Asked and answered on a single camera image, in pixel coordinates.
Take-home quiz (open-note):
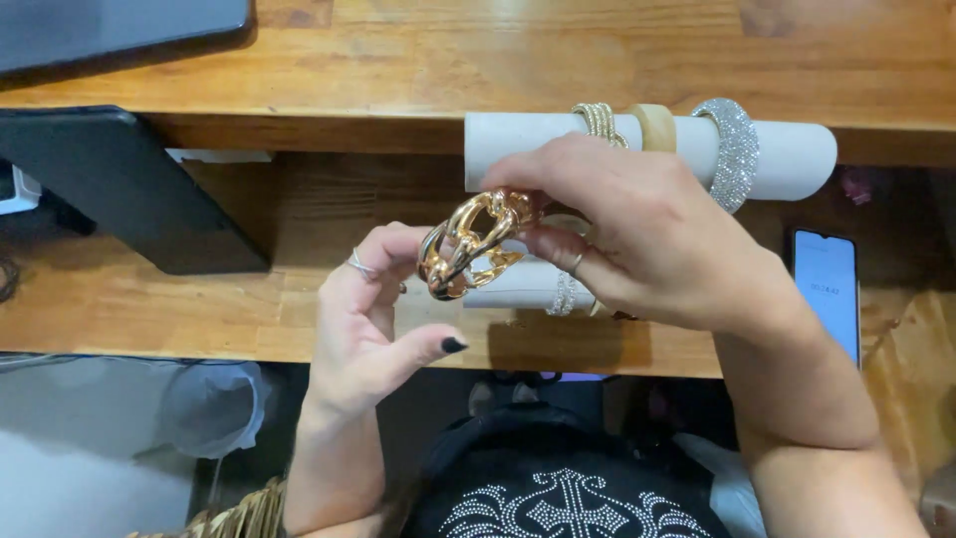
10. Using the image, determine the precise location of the person's left hand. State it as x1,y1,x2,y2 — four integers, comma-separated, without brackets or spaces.
302,220,469,442

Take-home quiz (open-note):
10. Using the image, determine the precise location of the person's right hand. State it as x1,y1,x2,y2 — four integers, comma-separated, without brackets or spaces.
481,133,814,339

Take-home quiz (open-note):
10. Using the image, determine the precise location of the chunky gold chain bracelet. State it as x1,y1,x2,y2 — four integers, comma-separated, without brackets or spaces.
417,188,540,302

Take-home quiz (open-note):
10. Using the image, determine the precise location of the wide silver rhinestone bangle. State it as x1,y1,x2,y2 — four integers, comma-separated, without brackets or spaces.
690,97,760,215

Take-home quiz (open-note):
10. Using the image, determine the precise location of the beige wide bangle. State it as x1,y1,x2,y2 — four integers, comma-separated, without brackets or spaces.
626,103,678,155

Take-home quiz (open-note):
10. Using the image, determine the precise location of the clear plastic bag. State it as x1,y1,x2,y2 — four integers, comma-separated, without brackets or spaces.
155,362,274,461

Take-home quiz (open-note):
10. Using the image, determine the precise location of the black smartphone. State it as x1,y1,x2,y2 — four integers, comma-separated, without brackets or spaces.
790,227,862,369

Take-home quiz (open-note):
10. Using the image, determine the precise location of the small pink object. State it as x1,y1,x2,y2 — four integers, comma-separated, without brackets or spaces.
842,167,875,207

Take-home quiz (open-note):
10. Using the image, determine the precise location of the woven straw basket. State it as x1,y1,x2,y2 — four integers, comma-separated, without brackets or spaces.
125,477,289,538

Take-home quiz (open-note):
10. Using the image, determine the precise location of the wooden desk shelf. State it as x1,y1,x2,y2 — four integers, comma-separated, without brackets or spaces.
0,0,956,167

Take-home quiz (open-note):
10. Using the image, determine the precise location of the black rhinestone print shirt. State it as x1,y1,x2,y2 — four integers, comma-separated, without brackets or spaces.
402,402,736,538

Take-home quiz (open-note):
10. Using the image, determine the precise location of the black tablet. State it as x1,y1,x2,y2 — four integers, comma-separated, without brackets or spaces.
0,105,272,276

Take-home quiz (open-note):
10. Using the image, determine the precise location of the white charger block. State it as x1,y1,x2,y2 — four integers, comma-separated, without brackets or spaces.
0,165,43,217

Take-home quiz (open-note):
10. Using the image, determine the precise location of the dark monitor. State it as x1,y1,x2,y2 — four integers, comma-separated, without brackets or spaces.
0,0,252,85

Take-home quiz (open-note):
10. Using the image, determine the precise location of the silver crossed finger ring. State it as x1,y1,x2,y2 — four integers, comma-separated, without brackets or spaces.
345,247,379,284

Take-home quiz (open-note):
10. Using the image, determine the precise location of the thin silver rhinestone bracelet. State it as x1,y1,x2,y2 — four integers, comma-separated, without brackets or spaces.
545,270,578,317

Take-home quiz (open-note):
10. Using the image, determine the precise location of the gold rhinestone wrap bracelet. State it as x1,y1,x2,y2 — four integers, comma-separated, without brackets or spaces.
571,102,630,149

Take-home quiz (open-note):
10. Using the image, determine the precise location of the short white bracelet display roll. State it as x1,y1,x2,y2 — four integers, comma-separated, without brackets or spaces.
462,253,598,312

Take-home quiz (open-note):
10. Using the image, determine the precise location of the long white bracelet display roll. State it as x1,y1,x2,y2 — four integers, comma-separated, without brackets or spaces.
463,111,839,203

